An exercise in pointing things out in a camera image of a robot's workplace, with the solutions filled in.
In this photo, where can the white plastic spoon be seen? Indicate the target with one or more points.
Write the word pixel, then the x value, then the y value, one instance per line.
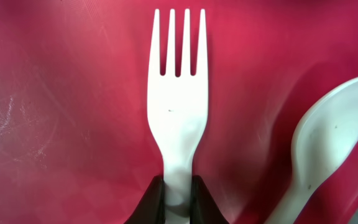
pixel 323 139

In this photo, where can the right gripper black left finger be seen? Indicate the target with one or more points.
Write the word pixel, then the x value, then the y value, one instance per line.
pixel 151 207

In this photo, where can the red serving tray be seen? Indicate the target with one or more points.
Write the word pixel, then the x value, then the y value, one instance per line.
pixel 75 144

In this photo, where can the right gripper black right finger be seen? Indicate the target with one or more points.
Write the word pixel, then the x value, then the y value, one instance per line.
pixel 203 208

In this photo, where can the white plastic fork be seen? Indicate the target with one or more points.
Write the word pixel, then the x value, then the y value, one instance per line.
pixel 177 111

